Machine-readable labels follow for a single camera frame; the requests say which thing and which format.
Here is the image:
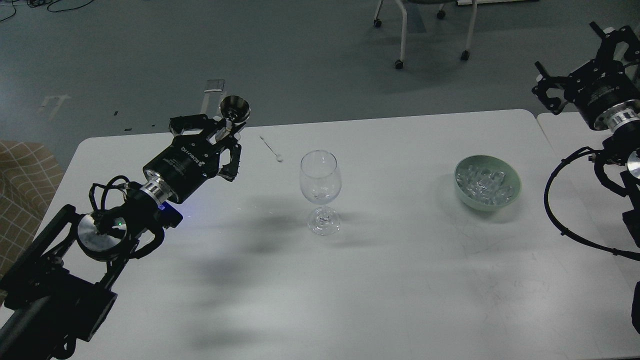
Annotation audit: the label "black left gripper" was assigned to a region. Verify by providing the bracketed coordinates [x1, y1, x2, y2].
[142, 114, 243, 204]

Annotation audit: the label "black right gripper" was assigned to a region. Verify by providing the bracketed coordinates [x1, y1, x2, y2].
[531, 22, 640, 132]

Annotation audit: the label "steel cocktail jigger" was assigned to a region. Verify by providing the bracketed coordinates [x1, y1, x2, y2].
[215, 95, 250, 141]

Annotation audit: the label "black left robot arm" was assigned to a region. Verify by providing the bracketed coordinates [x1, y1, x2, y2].
[1, 110, 249, 360]

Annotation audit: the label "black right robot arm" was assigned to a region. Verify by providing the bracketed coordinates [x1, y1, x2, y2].
[531, 22, 639, 262]

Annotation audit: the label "clear wine glass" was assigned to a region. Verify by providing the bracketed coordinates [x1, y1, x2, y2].
[298, 149, 342, 236]

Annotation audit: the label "pile of ice cubes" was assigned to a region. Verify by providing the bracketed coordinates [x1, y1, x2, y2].
[455, 164, 515, 207]

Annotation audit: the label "green bowl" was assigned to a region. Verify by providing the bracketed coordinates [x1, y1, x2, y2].
[453, 155, 522, 212]

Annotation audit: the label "beige checkered sofa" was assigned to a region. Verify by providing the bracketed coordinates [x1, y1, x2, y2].
[0, 140, 64, 276]

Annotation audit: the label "white rolling chair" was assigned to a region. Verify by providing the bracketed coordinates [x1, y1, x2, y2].
[372, 0, 480, 70]

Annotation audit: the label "black floor cables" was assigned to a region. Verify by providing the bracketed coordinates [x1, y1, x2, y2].
[0, 0, 96, 22]

